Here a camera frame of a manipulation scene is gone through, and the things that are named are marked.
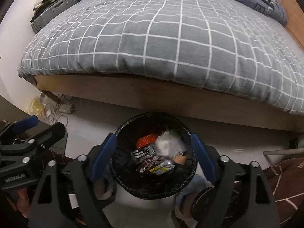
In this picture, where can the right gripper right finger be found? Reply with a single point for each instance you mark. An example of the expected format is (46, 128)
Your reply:
(240, 195)

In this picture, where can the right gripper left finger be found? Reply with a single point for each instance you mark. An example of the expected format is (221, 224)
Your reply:
(51, 205)

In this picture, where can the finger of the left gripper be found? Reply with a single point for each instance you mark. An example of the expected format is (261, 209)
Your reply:
(46, 138)
(18, 127)

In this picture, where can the dark anime carton box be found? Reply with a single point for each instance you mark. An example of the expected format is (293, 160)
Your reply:
(146, 158)

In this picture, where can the cream paper box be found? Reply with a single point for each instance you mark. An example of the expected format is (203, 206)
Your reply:
(180, 159)

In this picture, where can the red plastic bag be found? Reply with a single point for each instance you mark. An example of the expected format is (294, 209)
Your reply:
(146, 140)

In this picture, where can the cotton pad plastic bag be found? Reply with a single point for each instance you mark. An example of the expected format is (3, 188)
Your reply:
(169, 144)

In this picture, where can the yellow black wrapper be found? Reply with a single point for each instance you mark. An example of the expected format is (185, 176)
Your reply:
(162, 168)

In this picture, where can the black lined trash bin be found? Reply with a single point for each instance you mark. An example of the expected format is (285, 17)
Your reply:
(151, 186)

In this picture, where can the person's left hand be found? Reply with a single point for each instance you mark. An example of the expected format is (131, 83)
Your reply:
(22, 203)

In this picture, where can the yellow plastic bag on floor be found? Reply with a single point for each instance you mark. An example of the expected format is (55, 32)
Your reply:
(36, 107)

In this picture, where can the white power strip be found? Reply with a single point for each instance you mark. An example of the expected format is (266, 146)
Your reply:
(65, 108)

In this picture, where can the brown patterned slipper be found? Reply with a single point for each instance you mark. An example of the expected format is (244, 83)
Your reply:
(286, 182)

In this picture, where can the grey suitcase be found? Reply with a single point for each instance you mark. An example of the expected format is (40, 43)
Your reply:
(42, 18)

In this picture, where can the grey checked bed sheet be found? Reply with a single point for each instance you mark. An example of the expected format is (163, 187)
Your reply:
(219, 45)

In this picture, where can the wooden headboard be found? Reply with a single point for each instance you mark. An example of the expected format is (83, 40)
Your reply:
(295, 21)

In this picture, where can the wooden bed frame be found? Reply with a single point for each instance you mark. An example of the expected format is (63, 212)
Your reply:
(152, 94)

